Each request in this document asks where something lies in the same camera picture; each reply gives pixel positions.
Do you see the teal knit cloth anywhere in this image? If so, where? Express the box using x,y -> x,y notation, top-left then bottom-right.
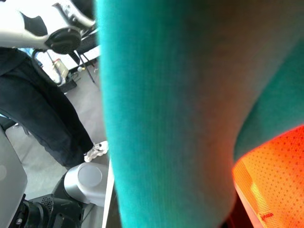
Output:
94,0 -> 304,228

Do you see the white sneaker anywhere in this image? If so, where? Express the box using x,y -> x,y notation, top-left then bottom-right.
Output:
84,140 -> 110,163

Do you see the silver robot leg joint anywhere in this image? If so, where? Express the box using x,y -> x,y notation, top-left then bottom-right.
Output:
63,161 -> 110,208

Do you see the black folding stand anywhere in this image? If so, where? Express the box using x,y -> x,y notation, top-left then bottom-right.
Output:
70,30 -> 100,84

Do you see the white canister with tubing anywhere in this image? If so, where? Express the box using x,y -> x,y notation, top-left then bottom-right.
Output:
46,50 -> 71,86

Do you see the person in dark trousers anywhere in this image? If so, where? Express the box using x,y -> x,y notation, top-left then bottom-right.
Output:
0,47 -> 95,168

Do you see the white machine with black disc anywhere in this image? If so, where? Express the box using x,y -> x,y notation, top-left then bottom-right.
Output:
0,0 -> 97,56

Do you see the black robot waist mechanism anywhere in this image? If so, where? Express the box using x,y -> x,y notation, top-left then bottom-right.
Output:
13,193 -> 84,228

